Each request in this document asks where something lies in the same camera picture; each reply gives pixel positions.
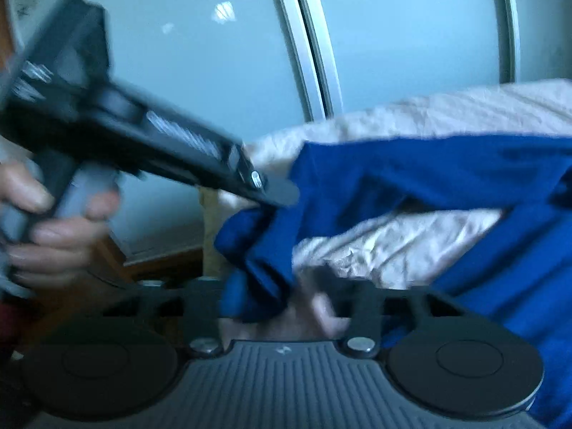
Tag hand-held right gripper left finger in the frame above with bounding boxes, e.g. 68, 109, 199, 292
103, 276, 224, 355

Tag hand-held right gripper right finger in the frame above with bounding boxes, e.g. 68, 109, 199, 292
312, 267, 453, 359

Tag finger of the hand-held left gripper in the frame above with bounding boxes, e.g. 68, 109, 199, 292
249, 173, 301, 210

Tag blue knit sweater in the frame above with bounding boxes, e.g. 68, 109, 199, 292
213, 136, 572, 427

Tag person's left hand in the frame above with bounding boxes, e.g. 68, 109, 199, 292
0, 160, 122, 289

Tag pale pink bed sheet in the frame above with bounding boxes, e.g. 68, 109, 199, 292
199, 78, 572, 341

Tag pale sliding door wardrobe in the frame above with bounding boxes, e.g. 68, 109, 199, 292
0, 0, 572, 269

